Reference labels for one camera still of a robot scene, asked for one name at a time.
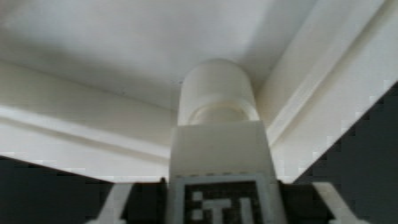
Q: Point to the white leg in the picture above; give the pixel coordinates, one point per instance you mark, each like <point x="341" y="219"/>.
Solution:
<point x="222" y="183"/>

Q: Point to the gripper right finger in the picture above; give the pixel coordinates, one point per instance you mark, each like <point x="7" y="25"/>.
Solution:
<point x="315" y="204"/>

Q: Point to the white square table top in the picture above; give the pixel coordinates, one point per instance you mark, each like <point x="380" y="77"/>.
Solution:
<point x="94" y="58"/>

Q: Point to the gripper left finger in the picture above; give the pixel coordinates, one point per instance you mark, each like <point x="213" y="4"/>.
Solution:
<point x="133" y="204"/>

